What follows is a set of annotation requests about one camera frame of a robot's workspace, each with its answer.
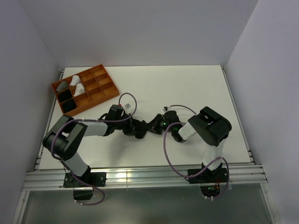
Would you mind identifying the upper white rolled sock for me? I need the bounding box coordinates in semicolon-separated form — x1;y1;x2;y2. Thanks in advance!
69;75;81;86

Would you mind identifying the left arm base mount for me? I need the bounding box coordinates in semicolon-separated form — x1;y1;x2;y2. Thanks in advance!
63;172;106;202

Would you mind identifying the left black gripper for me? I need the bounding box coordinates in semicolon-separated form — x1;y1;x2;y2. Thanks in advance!
114;113;142;135

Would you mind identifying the orange compartment tray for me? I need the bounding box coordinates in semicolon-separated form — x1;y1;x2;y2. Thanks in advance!
51;64;120;116

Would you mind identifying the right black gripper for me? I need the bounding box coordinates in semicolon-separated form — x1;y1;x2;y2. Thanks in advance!
143;113;174;135

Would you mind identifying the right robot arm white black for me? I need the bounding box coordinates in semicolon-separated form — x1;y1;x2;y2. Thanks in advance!
158;106;232;182

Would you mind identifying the grey rolled sock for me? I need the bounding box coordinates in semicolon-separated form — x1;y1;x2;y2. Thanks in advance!
56;81;69;92

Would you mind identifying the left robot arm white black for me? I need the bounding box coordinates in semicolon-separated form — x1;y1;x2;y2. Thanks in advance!
43;105;148;186

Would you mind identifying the white rolled sock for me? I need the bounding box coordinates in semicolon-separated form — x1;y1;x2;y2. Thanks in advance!
73;83;85;97
69;75;81;86

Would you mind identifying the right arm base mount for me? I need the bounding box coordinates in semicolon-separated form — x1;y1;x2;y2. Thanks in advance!
185;166;229;186

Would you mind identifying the black sock with white stripes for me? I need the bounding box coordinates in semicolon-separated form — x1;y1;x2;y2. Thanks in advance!
57;89;72;103

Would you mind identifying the lower white rolled sock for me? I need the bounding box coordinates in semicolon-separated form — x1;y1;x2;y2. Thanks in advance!
73;83;85;97

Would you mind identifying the aluminium frame rail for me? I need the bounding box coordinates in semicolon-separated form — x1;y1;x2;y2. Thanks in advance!
13;65;281;224

